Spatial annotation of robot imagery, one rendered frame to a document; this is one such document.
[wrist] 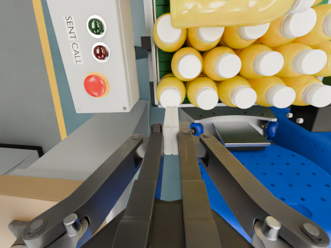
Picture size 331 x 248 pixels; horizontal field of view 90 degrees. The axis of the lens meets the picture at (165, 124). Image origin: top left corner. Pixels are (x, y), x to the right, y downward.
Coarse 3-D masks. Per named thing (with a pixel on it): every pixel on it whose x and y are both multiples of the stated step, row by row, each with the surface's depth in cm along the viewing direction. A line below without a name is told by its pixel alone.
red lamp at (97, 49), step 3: (99, 45) 25; (102, 45) 25; (96, 48) 25; (99, 48) 25; (102, 48) 25; (105, 48) 25; (93, 51) 25; (96, 51) 25; (99, 51) 25; (102, 51) 25; (105, 51) 25; (96, 54) 25; (99, 54) 25; (102, 54) 25; (105, 54) 25; (96, 57) 25; (99, 57) 25; (102, 57) 25; (105, 57) 26
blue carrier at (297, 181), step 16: (272, 144) 43; (240, 160) 37; (256, 160) 37; (272, 160) 36; (288, 160) 36; (304, 160) 36; (208, 176) 33; (256, 176) 32; (272, 176) 32; (288, 176) 32; (304, 176) 32; (320, 176) 31; (208, 192) 29; (272, 192) 28; (288, 192) 28; (304, 192) 28; (320, 192) 28; (224, 208) 26; (304, 208) 26; (320, 208) 25; (320, 224) 23
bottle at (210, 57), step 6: (216, 48) 32; (222, 48) 31; (228, 48) 31; (204, 54) 36; (210, 54) 32; (216, 54) 30; (222, 54) 29; (234, 54) 30; (204, 60) 33; (210, 60) 31; (216, 60) 30; (204, 66) 33; (210, 66) 31; (204, 72) 35; (210, 72) 32; (216, 72) 30; (210, 78) 35; (216, 78) 32; (222, 78) 32; (228, 78) 33
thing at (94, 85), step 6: (90, 78) 26; (96, 78) 26; (84, 84) 27; (90, 84) 27; (96, 84) 27; (102, 84) 27; (90, 90) 27; (96, 90) 27; (102, 90) 27; (96, 96) 28
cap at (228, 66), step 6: (228, 54) 27; (222, 60) 28; (228, 60) 28; (234, 60) 28; (216, 66) 29; (222, 66) 28; (228, 66) 28; (234, 66) 28; (240, 66) 28; (222, 72) 28; (228, 72) 28; (234, 72) 28
